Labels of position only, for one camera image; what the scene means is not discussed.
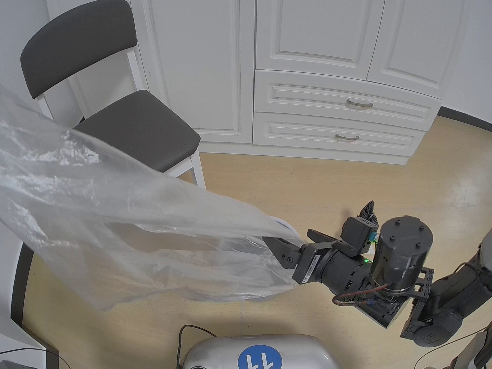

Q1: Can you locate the white chair dark grey seat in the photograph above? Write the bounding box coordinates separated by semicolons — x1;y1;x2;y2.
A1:
20;0;206;189

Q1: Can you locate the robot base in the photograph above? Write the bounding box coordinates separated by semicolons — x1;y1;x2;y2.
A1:
184;334;342;369

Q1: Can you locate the crumpled black plastic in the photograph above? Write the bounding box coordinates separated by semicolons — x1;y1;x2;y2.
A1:
358;200;380;223

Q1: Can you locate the clear plastic bag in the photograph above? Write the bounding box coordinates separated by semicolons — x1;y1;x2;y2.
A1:
0;85;308;311

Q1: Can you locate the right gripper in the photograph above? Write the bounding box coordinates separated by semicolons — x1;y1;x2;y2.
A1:
262;228;376;296

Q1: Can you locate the black cable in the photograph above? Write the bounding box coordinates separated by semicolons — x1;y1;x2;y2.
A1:
176;324;218;365

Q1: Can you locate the white wardrobe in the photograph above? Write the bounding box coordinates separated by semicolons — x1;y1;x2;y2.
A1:
43;0;467;166

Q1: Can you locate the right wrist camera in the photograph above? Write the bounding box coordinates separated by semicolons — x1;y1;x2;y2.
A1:
341;216;380;259

